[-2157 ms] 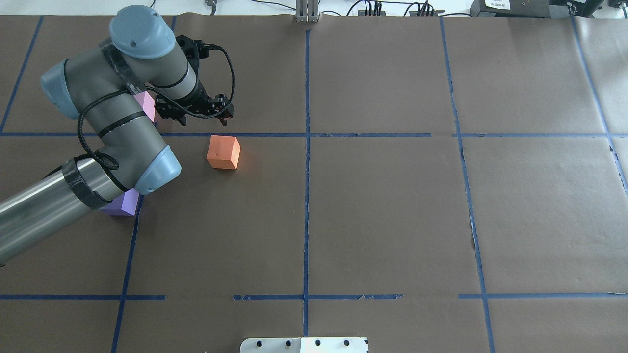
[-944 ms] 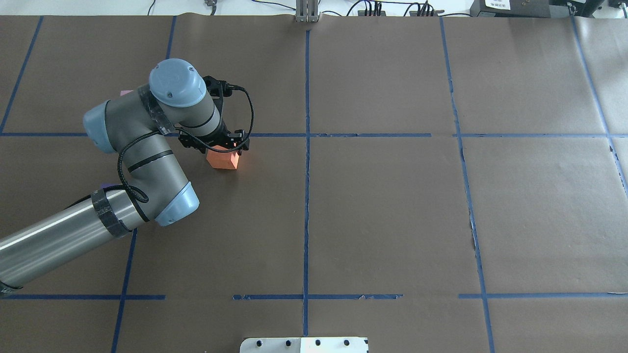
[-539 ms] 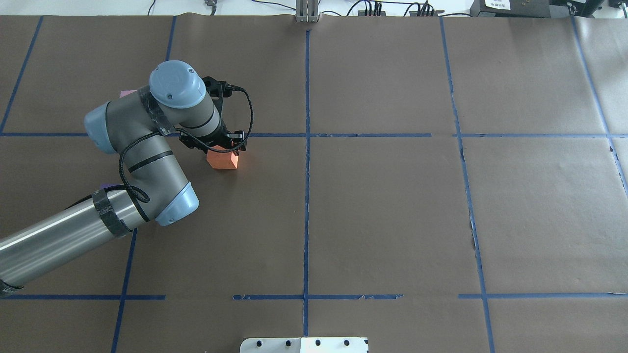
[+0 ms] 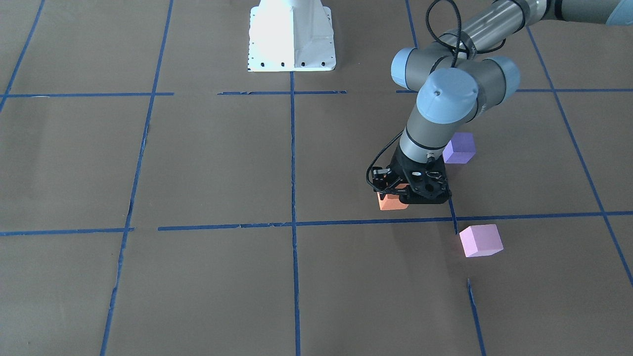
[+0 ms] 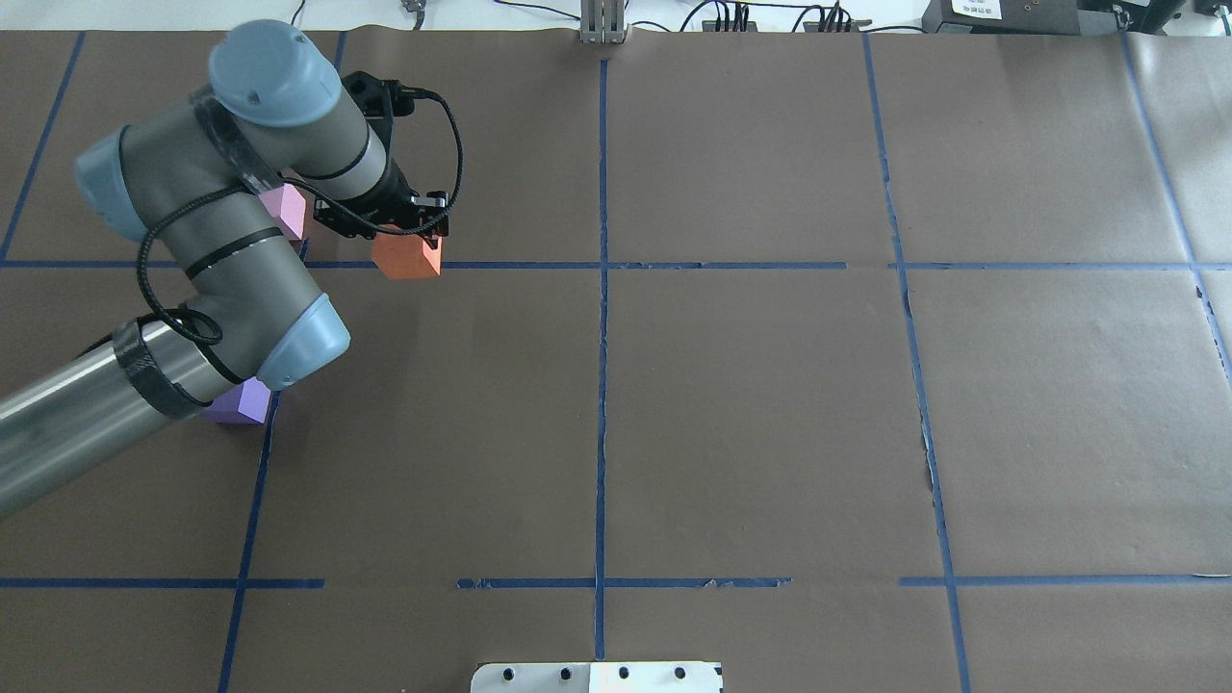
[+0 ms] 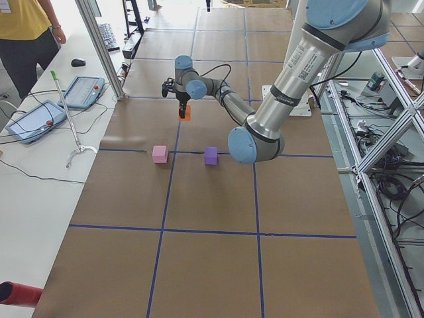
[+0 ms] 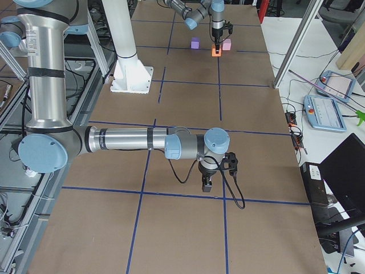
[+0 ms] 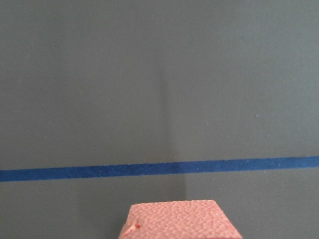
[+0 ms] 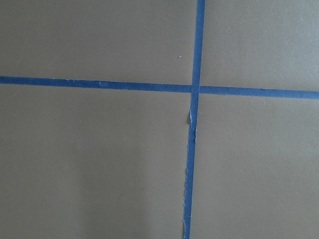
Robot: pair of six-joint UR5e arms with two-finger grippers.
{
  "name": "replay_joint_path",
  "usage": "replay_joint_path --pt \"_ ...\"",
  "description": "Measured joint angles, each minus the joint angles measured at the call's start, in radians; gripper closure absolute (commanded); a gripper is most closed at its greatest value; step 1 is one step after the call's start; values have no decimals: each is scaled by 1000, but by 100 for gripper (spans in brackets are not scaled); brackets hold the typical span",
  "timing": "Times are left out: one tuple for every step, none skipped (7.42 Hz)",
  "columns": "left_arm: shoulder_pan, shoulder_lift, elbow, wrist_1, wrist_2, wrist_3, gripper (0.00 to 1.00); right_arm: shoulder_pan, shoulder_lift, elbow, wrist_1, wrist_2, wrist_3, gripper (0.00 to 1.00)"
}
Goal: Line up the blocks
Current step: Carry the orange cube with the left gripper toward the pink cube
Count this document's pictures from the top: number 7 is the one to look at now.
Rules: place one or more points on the purple foam block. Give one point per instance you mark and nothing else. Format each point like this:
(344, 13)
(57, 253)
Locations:
(195, 43)

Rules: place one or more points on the black laptop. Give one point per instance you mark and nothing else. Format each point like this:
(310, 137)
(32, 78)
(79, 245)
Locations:
(343, 171)

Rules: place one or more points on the orange black connector strip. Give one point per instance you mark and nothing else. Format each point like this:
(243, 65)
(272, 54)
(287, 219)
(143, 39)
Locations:
(296, 133)

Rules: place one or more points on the aluminium frame post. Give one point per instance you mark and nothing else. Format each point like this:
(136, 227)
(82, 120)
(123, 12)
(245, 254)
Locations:
(299, 36)

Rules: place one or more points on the orange foam block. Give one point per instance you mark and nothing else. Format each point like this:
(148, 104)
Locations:
(213, 52)

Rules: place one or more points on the teach pendant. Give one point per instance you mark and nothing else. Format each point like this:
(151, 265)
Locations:
(336, 84)
(323, 113)

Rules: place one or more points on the green clamp tool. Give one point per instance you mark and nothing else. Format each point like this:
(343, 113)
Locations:
(361, 116)

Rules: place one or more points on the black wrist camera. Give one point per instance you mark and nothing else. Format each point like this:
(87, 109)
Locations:
(230, 162)

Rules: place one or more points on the aluminium frame table left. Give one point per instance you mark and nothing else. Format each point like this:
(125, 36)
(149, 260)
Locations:
(27, 197)

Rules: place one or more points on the white pedestal column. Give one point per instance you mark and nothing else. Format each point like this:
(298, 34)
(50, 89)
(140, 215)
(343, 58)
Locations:
(130, 75)

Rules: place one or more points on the far teach pendant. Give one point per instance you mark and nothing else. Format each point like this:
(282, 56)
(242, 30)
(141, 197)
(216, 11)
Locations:
(336, 84)

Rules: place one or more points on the pink foam block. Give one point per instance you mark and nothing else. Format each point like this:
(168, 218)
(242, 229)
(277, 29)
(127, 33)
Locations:
(226, 45)

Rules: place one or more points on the near teach pendant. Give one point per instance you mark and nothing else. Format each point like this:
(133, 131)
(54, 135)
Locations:
(323, 113)

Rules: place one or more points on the wooden block post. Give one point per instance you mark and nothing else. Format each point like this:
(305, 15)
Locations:
(354, 51)

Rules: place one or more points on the black box device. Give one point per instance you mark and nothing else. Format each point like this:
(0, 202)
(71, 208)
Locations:
(314, 184)

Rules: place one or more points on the purple rod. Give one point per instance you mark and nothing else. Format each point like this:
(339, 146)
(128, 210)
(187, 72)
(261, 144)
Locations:
(330, 95)

